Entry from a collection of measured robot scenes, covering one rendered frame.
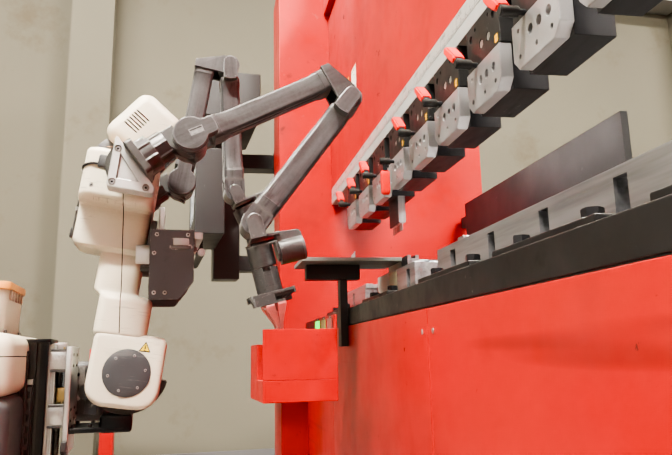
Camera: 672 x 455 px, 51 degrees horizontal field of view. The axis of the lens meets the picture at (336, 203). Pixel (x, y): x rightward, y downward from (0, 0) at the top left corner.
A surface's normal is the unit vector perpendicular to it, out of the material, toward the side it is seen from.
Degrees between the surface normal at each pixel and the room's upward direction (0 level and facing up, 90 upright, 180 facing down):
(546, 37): 90
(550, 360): 90
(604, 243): 90
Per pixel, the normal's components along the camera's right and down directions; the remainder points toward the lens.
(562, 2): 0.17, -0.21
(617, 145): -0.99, -0.01
